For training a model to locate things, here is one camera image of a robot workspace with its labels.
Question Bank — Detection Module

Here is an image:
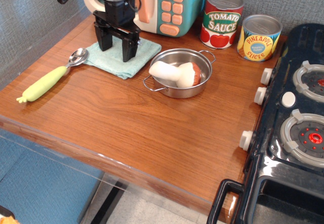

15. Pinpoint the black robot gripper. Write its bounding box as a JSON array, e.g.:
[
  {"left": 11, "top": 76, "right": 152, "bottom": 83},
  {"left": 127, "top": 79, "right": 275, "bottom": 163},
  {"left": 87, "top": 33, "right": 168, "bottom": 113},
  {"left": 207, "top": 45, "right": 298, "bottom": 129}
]
[{"left": 93, "top": 0, "right": 140, "bottom": 62}]

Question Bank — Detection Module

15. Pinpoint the light teal cloth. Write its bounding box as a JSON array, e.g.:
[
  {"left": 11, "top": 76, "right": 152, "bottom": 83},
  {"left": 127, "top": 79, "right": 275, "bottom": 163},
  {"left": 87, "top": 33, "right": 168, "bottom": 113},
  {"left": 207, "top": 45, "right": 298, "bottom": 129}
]
[{"left": 85, "top": 37, "right": 161, "bottom": 79}]

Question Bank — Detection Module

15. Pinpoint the spoon with yellow-green handle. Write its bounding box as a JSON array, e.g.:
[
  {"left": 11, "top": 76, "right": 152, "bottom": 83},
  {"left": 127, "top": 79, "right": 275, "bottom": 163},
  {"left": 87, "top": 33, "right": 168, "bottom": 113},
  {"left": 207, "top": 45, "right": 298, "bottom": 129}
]
[{"left": 16, "top": 48, "right": 89, "bottom": 103}]

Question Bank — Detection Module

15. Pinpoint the steel pan with handles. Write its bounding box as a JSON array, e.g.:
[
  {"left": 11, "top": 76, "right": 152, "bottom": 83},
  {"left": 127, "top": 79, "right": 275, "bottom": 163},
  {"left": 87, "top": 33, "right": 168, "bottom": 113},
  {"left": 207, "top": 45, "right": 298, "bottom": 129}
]
[{"left": 143, "top": 48, "right": 216, "bottom": 99}]

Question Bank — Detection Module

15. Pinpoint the plush white brown mushroom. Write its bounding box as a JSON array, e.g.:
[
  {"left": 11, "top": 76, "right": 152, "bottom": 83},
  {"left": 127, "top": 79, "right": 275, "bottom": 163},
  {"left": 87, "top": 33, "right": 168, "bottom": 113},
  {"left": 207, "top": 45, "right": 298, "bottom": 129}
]
[{"left": 149, "top": 61, "right": 201, "bottom": 88}]

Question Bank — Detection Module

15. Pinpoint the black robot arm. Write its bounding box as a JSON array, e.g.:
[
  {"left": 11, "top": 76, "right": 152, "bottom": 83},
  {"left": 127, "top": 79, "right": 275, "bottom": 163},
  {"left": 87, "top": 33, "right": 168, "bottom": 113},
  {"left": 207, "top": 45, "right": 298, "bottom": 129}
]
[{"left": 93, "top": 0, "right": 141, "bottom": 62}]

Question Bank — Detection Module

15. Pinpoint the teal toy microwave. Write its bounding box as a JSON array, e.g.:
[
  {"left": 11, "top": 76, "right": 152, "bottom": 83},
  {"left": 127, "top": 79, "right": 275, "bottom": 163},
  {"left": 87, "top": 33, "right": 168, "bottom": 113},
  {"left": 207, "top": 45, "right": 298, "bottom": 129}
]
[{"left": 84, "top": 0, "right": 205, "bottom": 37}]

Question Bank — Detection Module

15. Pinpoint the tomato sauce can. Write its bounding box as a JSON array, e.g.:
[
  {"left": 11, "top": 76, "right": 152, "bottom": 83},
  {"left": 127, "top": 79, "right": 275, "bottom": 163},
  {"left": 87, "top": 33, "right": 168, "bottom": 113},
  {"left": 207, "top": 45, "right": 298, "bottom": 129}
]
[{"left": 200, "top": 0, "right": 245, "bottom": 49}]

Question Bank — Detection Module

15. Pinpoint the pineapple slices can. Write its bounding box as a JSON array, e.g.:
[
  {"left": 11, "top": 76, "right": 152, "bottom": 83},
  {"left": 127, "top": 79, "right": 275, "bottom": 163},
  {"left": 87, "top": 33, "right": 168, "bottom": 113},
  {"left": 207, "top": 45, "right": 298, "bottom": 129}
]
[{"left": 237, "top": 14, "right": 282, "bottom": 62}]

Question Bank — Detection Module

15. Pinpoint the metal table leg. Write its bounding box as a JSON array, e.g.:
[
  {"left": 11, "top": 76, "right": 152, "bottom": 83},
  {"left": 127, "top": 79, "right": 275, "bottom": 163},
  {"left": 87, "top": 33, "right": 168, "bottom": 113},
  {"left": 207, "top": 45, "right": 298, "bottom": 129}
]
[{"left": 80, "top": 173, "right": 129, "bottom": 224}]

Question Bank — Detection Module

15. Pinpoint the clear acrylic barrier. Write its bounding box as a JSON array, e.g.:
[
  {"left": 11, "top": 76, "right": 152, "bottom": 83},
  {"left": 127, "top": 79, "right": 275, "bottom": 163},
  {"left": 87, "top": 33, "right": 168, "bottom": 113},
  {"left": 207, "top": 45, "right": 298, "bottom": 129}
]
[{"left": 1, "top": 129, "right": 125, "bottom": 223}]

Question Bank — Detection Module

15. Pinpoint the orange object at corner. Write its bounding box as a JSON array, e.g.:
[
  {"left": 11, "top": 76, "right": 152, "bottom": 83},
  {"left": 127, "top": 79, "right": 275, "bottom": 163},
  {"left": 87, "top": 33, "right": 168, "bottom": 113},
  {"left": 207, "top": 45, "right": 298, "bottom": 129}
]
[{"left": 0, "top": 206, "right": 20, "bottom": 224}]

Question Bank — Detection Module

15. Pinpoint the dark blue toy stove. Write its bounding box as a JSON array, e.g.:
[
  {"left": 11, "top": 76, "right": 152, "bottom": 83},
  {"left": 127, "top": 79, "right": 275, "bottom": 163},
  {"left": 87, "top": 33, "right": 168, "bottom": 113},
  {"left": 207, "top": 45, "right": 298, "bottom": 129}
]
[{"left": 207, "top": 23, "right": 323, "bottom": 223}]

